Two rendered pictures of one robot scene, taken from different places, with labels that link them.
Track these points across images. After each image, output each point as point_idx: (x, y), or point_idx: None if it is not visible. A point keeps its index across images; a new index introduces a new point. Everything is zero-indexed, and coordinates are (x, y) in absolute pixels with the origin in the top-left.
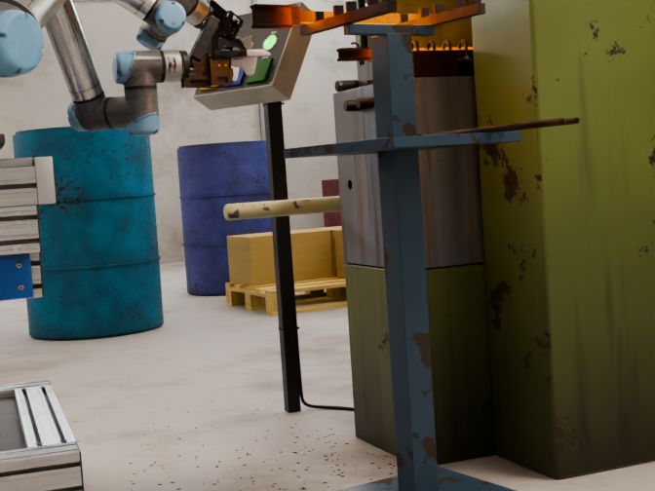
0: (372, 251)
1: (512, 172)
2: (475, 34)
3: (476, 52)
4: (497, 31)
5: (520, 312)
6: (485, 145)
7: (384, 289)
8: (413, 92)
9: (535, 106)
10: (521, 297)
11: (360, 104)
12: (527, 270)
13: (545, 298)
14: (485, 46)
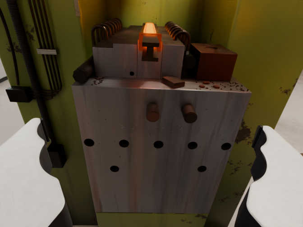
0: (153, 206)
1: (246, 129)
2: (237, 33)
3: (233, 48)
4: (271, 37)
5: (226, 185)
6: None
7: (167, 222)
8: None
9: (289, 96)
10: (229, 180)
11: (195, 120)
12: (240, 170)
13: (250, 179)
14: (250, 46)
